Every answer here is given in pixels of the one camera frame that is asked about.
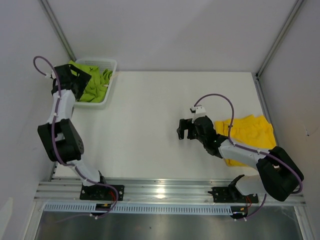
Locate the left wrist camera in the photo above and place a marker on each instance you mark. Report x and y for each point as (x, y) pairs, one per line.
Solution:
(50, 75)

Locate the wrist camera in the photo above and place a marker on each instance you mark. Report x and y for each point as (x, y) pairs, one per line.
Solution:
(50, 75)
(198, 111)

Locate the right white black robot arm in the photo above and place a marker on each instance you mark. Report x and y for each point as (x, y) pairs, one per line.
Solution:
(277, 175)

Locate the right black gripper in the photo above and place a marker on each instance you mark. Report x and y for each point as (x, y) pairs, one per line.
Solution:
(185, 124)

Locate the green fabric shorts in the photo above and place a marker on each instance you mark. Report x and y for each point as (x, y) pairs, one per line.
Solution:
(97, 86)

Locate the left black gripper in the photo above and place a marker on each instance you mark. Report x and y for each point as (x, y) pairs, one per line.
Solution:
(83, 78)

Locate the right aluminium corner post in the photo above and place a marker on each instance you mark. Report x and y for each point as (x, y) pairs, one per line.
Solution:
(280, 37)

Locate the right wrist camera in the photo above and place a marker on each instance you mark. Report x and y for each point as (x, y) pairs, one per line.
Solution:
(198, 111)

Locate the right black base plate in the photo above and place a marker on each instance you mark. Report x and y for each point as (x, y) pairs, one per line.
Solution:
(224, 194)

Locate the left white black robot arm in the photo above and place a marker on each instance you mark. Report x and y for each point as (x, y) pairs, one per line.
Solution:
(60, 139)

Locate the left aluminium corner post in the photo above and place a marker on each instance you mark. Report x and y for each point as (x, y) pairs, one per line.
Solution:
(57, 28)

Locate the yellow fabric shorts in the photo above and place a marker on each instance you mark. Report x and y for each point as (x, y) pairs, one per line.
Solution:
(252, 130)

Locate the aluminium corner post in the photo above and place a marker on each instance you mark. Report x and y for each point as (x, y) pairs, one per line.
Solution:
(280, 37)
(57, 28)

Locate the white slotted cable duct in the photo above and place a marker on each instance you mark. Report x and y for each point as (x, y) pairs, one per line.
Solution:
(132, 208)

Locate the white plastic mesh basket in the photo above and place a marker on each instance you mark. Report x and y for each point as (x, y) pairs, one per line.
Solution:
(102, 63)

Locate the aluminium mounting rail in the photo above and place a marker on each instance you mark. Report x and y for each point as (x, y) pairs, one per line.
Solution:
(136, 191)

